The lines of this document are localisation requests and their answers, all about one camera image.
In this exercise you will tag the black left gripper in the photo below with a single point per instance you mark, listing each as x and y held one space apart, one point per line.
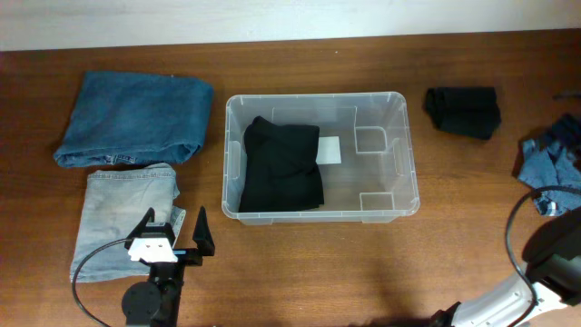
182 257

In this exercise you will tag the large black garment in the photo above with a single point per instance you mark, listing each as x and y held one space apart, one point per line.
281 171

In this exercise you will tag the small black garment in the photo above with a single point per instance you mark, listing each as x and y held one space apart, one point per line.
468 111

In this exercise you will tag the blue shirt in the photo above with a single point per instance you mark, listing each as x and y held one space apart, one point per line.
553 159

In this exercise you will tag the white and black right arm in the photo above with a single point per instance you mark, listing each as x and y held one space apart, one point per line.
552 258

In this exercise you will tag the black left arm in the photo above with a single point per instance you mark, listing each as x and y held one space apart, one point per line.
156 301

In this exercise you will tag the light blue folded jeans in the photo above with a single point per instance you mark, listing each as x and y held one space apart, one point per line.
114 203

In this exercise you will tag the dark blue folded jeans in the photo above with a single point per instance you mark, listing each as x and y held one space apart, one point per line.
133 118

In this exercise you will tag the white label in bin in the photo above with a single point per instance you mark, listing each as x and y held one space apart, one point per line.
328 150

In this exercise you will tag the clear plastic storage bin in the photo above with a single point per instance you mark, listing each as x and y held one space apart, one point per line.
376 181

